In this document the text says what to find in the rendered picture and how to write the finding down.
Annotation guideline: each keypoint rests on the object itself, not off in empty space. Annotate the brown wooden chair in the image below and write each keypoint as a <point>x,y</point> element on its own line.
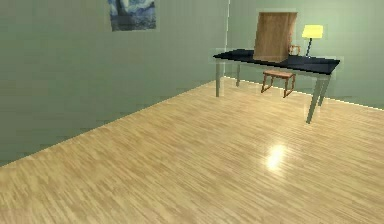
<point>274,36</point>

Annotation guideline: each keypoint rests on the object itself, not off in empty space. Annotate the black top grey leg table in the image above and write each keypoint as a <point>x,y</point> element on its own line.
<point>310,64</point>

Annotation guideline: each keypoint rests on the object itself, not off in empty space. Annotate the yellow shade table lamp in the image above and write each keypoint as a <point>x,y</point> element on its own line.
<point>312,32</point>

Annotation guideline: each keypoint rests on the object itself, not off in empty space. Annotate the blue framed wall picture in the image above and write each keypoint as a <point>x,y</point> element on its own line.
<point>133,14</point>

